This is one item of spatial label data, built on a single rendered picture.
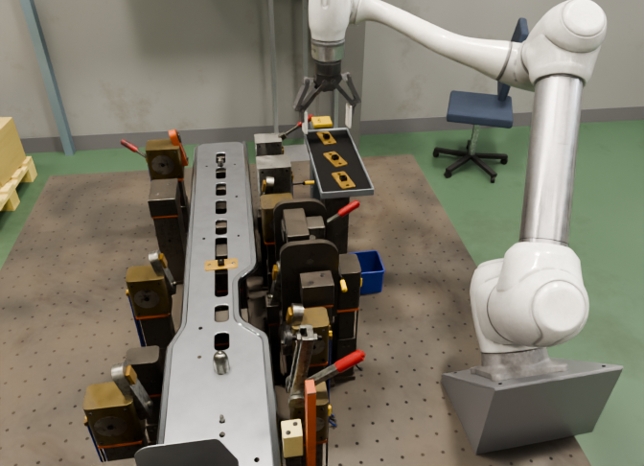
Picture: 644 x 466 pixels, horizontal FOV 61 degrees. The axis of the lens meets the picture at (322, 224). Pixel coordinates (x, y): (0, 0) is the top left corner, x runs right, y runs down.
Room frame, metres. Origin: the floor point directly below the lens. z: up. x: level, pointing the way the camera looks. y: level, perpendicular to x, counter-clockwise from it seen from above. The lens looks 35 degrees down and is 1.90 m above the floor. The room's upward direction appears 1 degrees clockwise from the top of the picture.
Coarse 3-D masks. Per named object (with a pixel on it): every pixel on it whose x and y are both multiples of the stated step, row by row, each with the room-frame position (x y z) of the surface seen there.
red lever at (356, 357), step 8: (360, 352) 0.67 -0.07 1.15; (344, 360) 0.66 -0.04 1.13; (352, 360) 0.66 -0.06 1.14; (360, 360) 0.66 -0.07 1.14; (328, 368) 0.66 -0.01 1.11; (336, 368) 0.66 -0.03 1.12; (344, 368) 0.65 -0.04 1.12; (312, 376) 0.66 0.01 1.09; (320, 376) 0.65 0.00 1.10; (328, 376) 0.65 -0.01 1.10
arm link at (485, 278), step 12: (480, 264) 1.06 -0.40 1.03; (492, 264) 1.03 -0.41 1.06; (480, 276) 1.01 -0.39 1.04; (492, 276) 1.00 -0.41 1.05; (480, 288) 0.99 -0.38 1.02; (492, 288) 0.95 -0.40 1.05; (480, 300) 0.96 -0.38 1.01; (480, 312) 0.94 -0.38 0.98; (480, 324) 0.94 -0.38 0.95; (480, 336) 0.93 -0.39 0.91; (492, 336) 0.90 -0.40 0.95; (480, 348) 0.93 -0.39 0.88; (492, 348) 0.89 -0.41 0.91; (504, 348) 0.88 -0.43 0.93; (516, 348) 0.87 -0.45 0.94; (528, 348) 0.87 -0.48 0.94
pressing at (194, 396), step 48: (240, 144) 1.77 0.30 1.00; (192, 192) 1.44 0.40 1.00; (240, 192) 1.44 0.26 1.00; (192, 240) 1.19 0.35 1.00; (240, 240) 1.20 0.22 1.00; (192, 288) 1.00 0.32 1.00; (192, 336) 0.84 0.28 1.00; (240, 336) 0.84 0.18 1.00; (192, 384) 0.71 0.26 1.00; (240, 384) 0.71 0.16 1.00; (192, 432) 0.60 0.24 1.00; (240, 432) 0.60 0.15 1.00
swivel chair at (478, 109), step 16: (528, 32) 3.38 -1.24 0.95; (464, 96) 3.56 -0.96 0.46; (480, 96) 3.56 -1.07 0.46; (496, 96) 3.56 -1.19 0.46; (448, 112) 3.29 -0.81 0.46; (464, 112) 3.29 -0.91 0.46; (480, 112) 3.29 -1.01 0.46; (496, 112) 3.29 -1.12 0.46; (512, 112) 3.31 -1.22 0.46; (464, 160) 3.35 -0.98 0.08; (480, 160) 3.35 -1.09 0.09; (448, 176) 3.25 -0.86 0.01
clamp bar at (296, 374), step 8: (304, 328) 0.66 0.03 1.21; (288, 336) 0.64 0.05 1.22; (296, 336) 0.65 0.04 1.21; (304, 336) 0.65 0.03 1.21; (312, 336) 0.65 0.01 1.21; (320, 336) 0.66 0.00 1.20; (288, 344) 0.64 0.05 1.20; (296, 344) 0.66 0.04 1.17; (304, 344) 0.64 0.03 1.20; (312, 344) 0.64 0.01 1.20; (296, 352) 0.66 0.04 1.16; (304, 352) 0.64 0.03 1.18; (296, 360) 0.66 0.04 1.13; (304, 360) 0.64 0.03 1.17; (296, 368) 0.63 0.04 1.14; (304, 368) 0.64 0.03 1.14; (296, 376) 0.63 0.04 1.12; (304, 376) 0.64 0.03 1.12; (288, 384) 0.66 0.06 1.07; (296, 384) 0.63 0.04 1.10; (304, 384) 0.64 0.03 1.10; (288, 392) 0.66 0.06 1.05; (296, 392) 0.63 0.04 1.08
